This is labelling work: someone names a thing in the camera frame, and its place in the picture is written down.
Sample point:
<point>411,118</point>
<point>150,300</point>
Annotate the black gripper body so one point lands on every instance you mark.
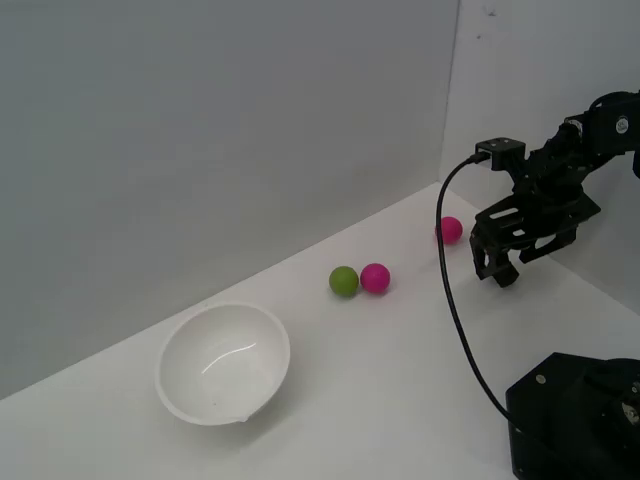
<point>540,210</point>

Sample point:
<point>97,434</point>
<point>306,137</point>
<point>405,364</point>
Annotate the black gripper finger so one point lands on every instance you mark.
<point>484,260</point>
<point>510,261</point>

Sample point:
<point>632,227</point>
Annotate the small black box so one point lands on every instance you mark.
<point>506,278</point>

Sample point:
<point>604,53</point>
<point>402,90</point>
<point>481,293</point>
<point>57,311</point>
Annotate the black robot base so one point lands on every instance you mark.
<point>565,420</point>

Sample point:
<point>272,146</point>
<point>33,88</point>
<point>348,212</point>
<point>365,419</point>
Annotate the white bowl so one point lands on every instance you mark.
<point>220,365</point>

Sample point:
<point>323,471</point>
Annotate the pink golf ball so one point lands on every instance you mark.
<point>375,278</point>
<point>450,230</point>

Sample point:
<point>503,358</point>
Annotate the green golf ball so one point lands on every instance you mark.
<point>343,281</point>

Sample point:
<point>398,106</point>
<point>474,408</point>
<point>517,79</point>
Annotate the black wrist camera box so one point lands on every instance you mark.
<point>502,152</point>

